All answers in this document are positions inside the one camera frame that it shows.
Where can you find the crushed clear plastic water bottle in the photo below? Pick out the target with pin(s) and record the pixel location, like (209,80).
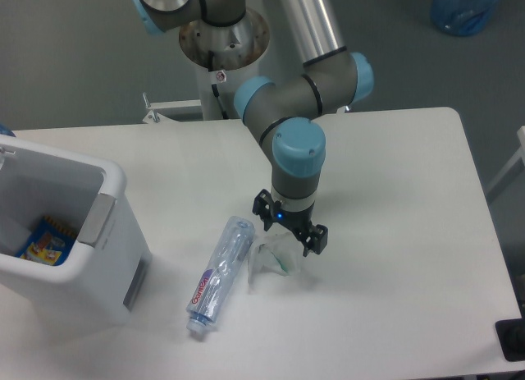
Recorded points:
(219,275)

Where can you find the blue object at left edge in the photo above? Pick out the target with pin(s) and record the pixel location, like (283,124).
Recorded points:
(6,131)

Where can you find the clear plastic wrapper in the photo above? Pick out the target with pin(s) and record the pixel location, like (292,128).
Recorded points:
(281,254)

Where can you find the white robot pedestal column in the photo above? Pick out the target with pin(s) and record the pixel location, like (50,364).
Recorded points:
(224,58)

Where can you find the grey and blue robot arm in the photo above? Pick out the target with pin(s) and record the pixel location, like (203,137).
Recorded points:
(282,118)

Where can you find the white plastic trash can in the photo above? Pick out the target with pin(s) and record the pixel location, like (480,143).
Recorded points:
(102,274)

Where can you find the blue and yellow snack packet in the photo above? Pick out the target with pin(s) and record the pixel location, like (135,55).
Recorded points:
(50,243)

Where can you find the black device at table edge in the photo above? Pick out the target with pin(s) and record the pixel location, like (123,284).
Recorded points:
(511,337)

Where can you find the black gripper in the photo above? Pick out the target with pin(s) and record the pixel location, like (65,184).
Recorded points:
(312,237)

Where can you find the white pedestal base frame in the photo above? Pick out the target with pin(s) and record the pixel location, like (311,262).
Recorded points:
(185,110)

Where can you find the white frame at right edge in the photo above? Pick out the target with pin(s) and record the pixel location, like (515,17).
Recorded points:
(509,172)

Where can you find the blue plastic bag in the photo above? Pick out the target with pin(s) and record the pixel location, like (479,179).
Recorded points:
(461,17)

